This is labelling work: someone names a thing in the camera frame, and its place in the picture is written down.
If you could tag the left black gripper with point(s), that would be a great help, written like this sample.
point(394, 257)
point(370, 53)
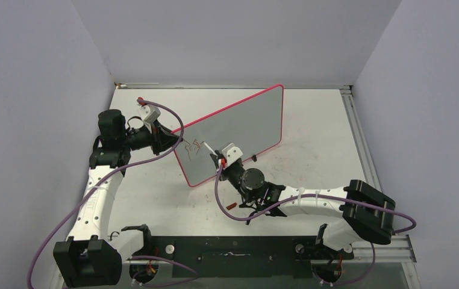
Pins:
point(160, 138)

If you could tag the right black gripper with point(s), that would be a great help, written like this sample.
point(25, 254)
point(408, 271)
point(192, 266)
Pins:
point(224, 170)

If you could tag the red and white marker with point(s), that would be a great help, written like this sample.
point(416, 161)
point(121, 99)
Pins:
point(210, 149)

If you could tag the red marker cap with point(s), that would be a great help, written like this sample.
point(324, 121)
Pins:
point(231, 206)

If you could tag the pink framed whiteboard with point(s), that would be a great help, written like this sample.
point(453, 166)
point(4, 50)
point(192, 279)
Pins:
point(254, 124)

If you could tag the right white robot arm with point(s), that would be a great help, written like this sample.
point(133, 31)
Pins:
point(359, 211)

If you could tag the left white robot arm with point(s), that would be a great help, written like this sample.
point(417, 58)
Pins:
point(87, 258)

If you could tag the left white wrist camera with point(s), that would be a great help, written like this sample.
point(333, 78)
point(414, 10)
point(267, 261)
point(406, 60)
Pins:
point(149, 113)

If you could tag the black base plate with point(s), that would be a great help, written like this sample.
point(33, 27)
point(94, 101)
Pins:
point(243, 257)

